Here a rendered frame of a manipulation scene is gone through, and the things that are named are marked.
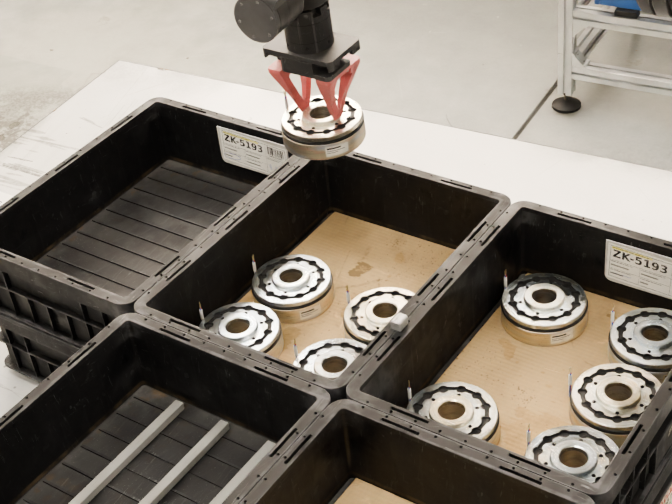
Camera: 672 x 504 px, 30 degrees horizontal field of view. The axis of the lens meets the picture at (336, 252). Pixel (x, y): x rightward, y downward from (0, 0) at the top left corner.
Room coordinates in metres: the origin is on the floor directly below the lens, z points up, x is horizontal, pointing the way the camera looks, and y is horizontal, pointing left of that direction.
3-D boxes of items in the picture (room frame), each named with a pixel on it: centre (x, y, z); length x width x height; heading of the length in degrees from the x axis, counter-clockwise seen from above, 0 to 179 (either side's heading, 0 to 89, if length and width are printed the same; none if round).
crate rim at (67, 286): (1.40, 0.24, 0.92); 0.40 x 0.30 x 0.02; 142
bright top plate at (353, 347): (1.08, 0.02, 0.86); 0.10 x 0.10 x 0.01
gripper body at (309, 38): (1.34, 0.00, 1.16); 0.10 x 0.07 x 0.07; 51
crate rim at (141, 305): (1.21, 0.01, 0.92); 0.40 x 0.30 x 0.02; 142
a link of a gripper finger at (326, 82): (1.33, -0.01, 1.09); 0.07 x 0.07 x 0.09; 51
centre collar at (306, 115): (1.34, 0.00, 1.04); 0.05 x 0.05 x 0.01
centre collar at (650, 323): (1.07, -0.35, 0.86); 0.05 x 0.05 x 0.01
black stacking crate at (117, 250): (1.40, 0.24, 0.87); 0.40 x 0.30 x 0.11; 142
